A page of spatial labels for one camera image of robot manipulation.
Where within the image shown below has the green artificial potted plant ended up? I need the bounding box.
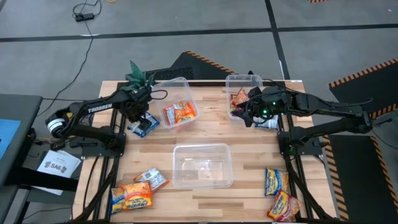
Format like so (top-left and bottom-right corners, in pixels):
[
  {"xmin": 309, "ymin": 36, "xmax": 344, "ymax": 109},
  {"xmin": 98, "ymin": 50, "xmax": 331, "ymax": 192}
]
[{"xmin": 119, "ymin": 60, "xmax": 156, "ymax": 94}]

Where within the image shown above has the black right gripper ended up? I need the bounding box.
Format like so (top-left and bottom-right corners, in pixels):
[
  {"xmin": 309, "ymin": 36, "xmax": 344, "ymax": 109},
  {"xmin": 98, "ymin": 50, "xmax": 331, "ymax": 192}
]
[{"xmin": 231, "ymin": 86, "xmax": 292, "ymax": 128}]

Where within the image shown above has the white printed paper sheet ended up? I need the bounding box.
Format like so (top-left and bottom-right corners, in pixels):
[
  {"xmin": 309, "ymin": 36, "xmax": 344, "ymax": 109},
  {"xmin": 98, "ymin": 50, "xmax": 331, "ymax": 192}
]
[{"xmin": 36, "ymin": 149, "xmax": 82, "ymax": 179}]

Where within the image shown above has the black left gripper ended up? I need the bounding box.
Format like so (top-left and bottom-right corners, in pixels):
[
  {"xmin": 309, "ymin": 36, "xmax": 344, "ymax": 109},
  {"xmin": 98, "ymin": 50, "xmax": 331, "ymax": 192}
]
[{"xmin": 120, "ymin": 86, "xmax": 154, "ymax": 132}]

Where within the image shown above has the blue sheet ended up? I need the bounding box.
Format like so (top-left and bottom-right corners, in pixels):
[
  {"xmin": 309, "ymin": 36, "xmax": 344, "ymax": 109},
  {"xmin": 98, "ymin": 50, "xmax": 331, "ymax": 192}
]
[{"xmin": 0, "ymin": 119, "xmax": 22, "ymax": 161}]

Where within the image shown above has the black hazard-striped floor mat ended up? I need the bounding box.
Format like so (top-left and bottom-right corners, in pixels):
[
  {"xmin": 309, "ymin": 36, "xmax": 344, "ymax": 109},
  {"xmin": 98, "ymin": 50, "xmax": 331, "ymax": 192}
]
[
  {"xmin": 323, "ymin": 135, "xmax": 398, "ymax": 224},
  {"xmin": 169, "ymin": 50, "xmax": 239, "ymax": 80},
  {"xmin": 328, "ymin": 57, "xmax": 398, "ymax": 119}
]

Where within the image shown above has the labelled clear plastic container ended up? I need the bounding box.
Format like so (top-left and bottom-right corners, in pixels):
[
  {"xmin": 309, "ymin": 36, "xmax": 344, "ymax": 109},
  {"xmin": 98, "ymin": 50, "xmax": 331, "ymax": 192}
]
[{"xmin": 172, "ymin": 142, "xmax": 234, "ymax": 190}]

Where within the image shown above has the blue Maruchan noodle packet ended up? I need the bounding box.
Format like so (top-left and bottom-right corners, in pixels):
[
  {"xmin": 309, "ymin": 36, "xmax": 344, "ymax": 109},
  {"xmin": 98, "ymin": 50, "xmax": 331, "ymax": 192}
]
[
  {"xmin": 127, "ymin": 111, "xmax": 161, "ymax": 139},
  {"xmin": 264, "ymin": 167, "xmax": 290, "ymax": 197},
  {"xmin": 253, "ymin": 114, "xmax": 280, "ymax": 131},
  {"xmin": 110, "ymin": 186, "xmax": 126, "ymax": 215}
]

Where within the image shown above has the grey side table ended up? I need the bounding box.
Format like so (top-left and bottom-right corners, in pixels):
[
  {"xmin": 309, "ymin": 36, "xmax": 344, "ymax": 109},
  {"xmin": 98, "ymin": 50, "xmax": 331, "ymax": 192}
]
[{"xmin": 0, "ymin": 94, "xmax": 79, "ymax": 224}]

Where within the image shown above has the black power adapter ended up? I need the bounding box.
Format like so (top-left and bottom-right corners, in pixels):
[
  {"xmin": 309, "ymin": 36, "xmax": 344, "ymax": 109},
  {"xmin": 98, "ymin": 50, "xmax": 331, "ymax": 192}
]
[{"xmin": 74, "ymin": 12, "xmax": 95, "ymax": 22}]

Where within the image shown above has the black floor cable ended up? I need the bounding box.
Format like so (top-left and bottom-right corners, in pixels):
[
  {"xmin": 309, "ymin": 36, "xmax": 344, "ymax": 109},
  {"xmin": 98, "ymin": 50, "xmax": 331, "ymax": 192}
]
[{"xmin": 36, "ymin": 0, "xmax": 103, "ymax": 118}]

